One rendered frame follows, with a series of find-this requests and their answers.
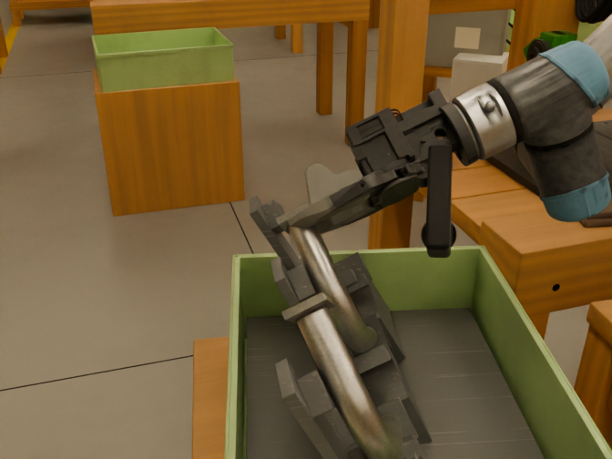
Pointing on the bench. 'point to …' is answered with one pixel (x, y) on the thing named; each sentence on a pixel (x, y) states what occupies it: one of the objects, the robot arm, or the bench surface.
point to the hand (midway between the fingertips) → (305, 229)
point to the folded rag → (600, 218)
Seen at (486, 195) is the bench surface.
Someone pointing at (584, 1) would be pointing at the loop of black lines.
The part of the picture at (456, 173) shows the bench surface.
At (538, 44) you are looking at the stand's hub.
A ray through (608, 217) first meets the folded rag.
